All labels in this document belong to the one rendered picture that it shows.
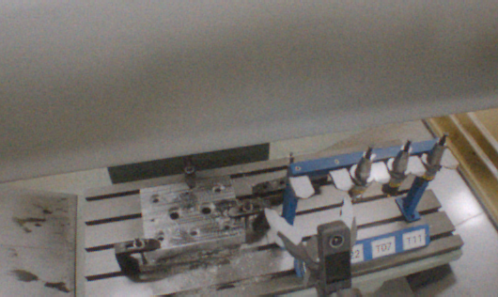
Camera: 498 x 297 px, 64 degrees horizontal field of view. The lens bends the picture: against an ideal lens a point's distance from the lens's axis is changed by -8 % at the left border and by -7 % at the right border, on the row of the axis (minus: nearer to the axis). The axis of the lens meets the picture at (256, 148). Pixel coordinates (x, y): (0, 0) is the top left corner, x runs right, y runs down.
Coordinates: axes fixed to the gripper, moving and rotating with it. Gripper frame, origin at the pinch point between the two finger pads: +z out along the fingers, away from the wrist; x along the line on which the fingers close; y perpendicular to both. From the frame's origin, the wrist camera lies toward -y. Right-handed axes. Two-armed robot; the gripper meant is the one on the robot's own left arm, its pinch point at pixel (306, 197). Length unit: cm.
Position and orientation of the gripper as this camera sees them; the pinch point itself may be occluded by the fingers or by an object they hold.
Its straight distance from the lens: 77.0
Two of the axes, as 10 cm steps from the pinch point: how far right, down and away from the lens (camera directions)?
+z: -2.3, -7.1, 6.7
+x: 9.7, -1.4, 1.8
